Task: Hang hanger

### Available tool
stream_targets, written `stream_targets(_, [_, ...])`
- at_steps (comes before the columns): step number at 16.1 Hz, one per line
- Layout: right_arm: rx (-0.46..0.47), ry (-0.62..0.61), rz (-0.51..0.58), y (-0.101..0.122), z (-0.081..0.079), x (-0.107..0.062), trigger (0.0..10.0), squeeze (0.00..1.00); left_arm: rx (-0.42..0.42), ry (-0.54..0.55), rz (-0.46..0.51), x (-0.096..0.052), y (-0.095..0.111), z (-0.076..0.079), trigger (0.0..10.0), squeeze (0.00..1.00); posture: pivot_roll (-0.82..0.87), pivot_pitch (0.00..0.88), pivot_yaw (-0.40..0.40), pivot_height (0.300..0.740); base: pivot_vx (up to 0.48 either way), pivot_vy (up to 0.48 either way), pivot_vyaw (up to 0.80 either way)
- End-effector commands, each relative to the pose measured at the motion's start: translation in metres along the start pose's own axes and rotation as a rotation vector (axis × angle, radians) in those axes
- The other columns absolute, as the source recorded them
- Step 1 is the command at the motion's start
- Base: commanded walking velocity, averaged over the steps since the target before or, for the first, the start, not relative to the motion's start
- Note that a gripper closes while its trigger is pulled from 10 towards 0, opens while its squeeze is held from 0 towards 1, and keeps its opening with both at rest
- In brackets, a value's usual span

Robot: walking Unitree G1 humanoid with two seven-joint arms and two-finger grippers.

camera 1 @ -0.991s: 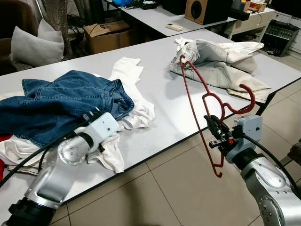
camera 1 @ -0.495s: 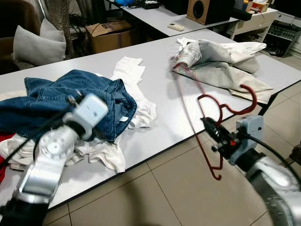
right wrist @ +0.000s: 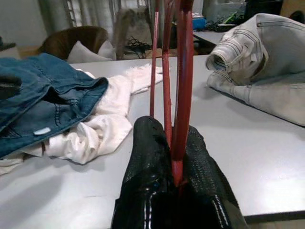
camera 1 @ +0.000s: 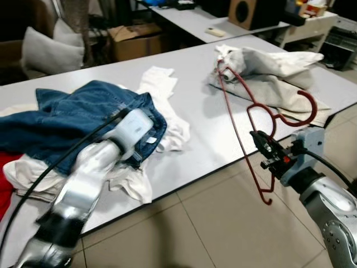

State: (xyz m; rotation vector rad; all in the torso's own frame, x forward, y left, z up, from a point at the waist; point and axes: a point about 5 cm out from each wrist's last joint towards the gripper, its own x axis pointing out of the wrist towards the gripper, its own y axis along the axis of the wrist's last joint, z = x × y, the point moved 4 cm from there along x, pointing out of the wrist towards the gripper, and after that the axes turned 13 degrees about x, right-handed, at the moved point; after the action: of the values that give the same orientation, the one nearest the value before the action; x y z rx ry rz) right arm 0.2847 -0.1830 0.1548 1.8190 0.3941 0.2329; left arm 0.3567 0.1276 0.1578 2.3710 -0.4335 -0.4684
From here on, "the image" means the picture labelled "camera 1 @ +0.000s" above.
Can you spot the light grey jeans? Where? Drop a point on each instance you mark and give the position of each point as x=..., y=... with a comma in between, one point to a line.
x=262, y=61

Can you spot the blue denim jeans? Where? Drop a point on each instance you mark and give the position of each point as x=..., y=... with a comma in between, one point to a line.
x=72, y=117

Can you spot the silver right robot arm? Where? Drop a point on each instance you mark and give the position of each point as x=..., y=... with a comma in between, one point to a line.
x=329, y=215

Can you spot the cream trousers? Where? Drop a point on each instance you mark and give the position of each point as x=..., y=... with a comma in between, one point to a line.
x=279, y=99

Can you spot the cream remote control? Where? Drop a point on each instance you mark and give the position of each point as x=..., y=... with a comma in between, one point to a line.
x=215, y=32

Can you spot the white side table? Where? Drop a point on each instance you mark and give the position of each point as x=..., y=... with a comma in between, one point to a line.
x=312, y=28

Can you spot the wooden black speaker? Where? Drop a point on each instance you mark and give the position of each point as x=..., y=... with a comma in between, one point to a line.
x=242, y=12

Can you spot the orange tissue box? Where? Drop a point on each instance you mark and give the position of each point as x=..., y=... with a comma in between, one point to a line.
x=313, y=8

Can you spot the open brown cardboard box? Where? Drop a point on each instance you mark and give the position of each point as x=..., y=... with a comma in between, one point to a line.
x=136, y=44

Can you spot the beige grey curtain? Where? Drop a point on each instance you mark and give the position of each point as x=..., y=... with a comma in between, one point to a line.
x=75, y=22

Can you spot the light grey pillow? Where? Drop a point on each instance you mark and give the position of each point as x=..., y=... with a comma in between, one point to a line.
x=50, y=56

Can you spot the red cloth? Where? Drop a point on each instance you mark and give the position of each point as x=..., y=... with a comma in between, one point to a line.
x=5, y=184

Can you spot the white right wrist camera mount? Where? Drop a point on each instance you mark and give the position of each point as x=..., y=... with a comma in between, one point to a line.
x=309, y=151

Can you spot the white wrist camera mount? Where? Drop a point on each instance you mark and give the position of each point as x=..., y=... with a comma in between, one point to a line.
x=309, y=151
x=134, y=128

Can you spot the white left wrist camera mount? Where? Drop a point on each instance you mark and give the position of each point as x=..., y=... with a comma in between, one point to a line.
x=134, y=128

